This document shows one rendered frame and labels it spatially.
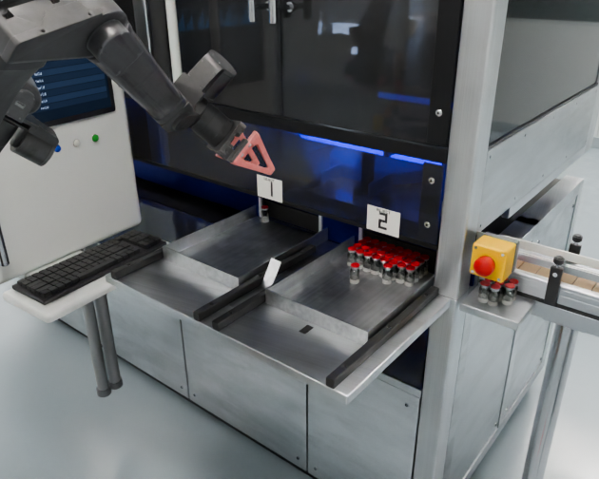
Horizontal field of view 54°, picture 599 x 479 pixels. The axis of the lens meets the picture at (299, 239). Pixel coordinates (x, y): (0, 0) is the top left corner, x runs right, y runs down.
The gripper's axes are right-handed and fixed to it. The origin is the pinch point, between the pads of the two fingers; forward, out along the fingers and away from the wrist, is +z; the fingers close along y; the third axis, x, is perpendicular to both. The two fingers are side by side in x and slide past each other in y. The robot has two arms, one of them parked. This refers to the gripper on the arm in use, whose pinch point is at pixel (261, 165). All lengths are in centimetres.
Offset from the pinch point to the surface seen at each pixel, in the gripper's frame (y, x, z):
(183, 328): 87, 53, 40
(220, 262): 33.5, 21.9, 16.9
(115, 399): 116, 97, 46
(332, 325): -2.9, 15.9, 30.7
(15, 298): 49, 60, -14
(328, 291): 11.7, 11.2, 33.7
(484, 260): -10.8, -12.5, 45.0
